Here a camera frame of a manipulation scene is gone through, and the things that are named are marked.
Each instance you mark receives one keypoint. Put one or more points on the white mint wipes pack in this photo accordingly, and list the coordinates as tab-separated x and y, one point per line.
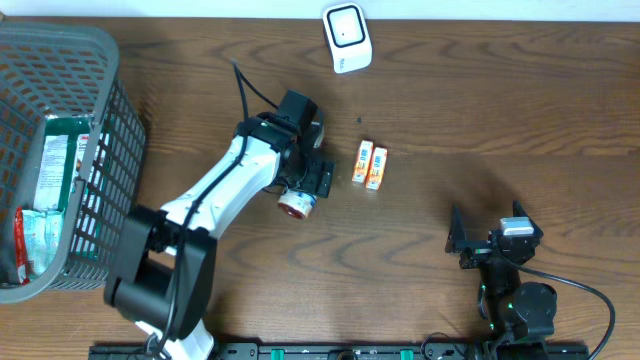
42	234

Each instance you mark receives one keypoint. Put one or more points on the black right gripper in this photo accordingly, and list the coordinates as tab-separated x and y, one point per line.
477	251

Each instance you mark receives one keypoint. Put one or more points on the grey plastic mesh basket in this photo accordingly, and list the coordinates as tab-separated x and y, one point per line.
59	71

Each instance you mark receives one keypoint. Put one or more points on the orange small box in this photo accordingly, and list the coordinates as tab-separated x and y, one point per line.
363	160
377	168

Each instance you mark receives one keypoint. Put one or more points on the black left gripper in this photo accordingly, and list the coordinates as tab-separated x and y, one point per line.
318	182

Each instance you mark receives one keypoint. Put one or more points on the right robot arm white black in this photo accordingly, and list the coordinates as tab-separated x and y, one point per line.
521	313

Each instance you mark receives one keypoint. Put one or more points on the green lid jar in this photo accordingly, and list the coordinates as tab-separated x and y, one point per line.
297	204

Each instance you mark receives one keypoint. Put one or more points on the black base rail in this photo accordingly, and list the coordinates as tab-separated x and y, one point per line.
432	351

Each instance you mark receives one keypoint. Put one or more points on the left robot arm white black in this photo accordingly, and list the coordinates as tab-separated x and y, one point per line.
162	274

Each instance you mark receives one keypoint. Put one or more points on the red snack stick packet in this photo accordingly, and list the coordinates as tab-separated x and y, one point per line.
20	248

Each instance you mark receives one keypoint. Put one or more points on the white barcode scanner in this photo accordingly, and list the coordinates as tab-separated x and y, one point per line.
347	37

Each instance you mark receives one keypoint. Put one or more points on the green white gloves package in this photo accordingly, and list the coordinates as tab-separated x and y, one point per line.
64	146

